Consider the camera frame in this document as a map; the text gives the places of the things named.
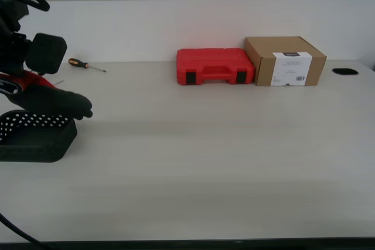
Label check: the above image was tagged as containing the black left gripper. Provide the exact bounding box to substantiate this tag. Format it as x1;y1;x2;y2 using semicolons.
0;0;68;75

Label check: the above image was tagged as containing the red and black work glove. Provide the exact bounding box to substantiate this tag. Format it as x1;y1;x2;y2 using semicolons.
0;70;94;121

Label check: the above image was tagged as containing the black perforated plastic basket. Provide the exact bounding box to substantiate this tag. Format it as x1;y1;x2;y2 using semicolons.
0;109;79;163

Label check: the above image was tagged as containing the red plastic tool case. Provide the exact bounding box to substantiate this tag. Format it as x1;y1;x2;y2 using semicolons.
176;47;256;86

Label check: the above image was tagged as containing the brown cardboard box white label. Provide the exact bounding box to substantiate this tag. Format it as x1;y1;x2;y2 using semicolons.
244;36;328;87

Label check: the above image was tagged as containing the orange and black handled screwdriver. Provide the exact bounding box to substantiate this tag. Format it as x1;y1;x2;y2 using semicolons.
67;58;107;73

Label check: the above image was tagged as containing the black loose cable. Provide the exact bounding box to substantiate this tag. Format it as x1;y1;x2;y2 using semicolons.
0;211;42;246

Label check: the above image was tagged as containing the black table cable grommet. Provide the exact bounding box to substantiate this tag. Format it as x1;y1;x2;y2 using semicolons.
332;68;359;76

